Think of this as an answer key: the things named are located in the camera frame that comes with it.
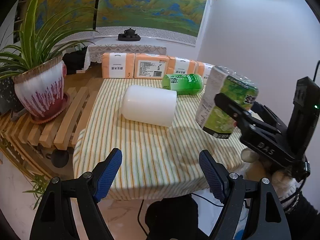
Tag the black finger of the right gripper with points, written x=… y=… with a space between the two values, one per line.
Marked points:
x=232 y=109

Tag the black teapot set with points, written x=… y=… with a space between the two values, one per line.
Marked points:
x=129 y=35

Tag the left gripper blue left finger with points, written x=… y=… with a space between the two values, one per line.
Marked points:
x=105 y=173

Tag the wooden slatted trivet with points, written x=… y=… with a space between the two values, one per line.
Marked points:
x=47 y=149

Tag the orange tissue pack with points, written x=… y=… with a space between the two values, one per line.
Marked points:
x=178 y=65
x=203 y=69
x=118 y=65
x=150 y=66

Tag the green landscape painting left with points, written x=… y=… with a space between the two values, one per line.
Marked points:
x=79 y=12

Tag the red white ceramic pot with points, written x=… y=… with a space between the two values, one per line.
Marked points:
x=41 y=90

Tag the green landscape painting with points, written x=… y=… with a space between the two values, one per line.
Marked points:
x=176 y=20
x=79 y=12

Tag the green grapefruit drink cup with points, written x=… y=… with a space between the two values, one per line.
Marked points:
x=224 y=88

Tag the white plastic cup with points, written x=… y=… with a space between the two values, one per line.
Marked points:
x=150 y=105

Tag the potted spider plant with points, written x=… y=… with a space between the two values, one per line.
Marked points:
x=39 y=46

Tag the green tea cup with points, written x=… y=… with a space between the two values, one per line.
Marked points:
x=190 y=84

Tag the white lace covered table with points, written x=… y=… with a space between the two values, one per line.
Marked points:
x=112 y=45

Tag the green landscape painting right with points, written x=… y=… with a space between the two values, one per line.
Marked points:
x=176 y=20

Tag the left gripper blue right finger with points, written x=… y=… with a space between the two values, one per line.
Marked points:
x=215 y=174

